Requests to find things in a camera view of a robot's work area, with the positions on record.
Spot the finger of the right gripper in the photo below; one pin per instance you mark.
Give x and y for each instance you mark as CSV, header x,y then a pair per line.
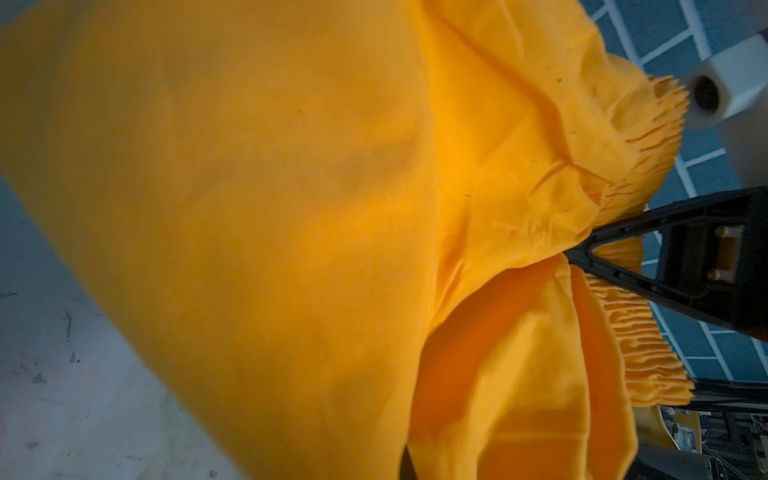
x,y
712,264

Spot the orange shorts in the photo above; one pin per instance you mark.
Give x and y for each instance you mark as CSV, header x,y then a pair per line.
x,y
337,229

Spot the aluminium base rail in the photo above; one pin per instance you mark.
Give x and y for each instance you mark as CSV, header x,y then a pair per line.
x,y
720,434

